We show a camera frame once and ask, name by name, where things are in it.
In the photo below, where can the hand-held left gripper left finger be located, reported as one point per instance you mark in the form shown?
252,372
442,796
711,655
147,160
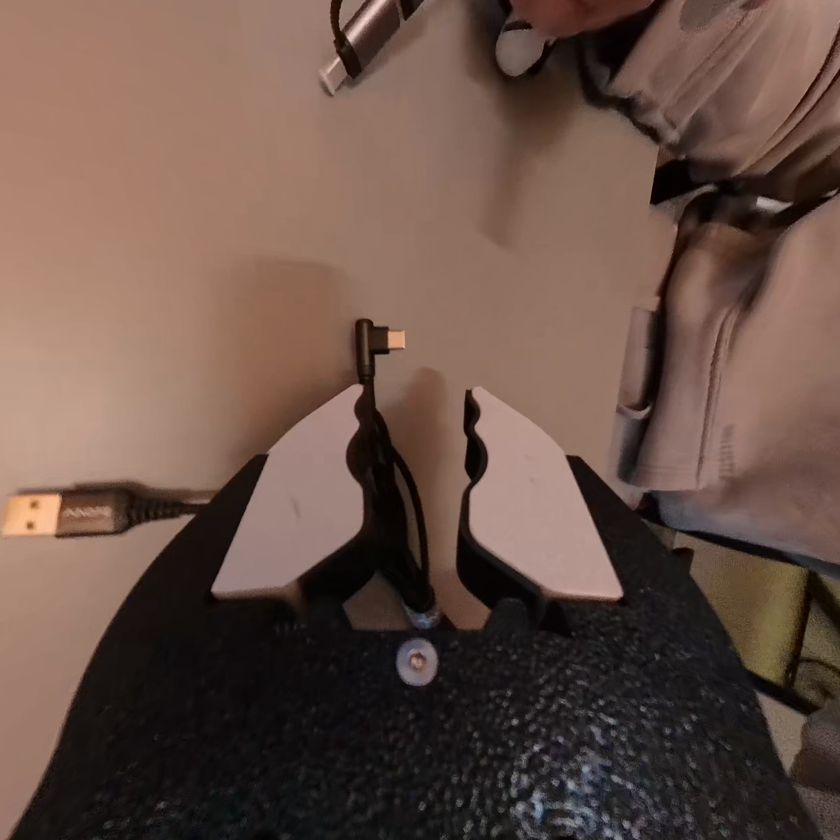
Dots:
295,498

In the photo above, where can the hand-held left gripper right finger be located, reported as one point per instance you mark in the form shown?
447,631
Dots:
538,511

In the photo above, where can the person's right forearm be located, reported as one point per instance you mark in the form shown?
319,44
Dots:
721,78

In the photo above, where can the person's right hand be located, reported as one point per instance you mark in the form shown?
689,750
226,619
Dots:
584,11

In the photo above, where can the tan box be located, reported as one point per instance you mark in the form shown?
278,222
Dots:
754,609

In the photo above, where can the person's grey hoodie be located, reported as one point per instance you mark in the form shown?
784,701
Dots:
754,361

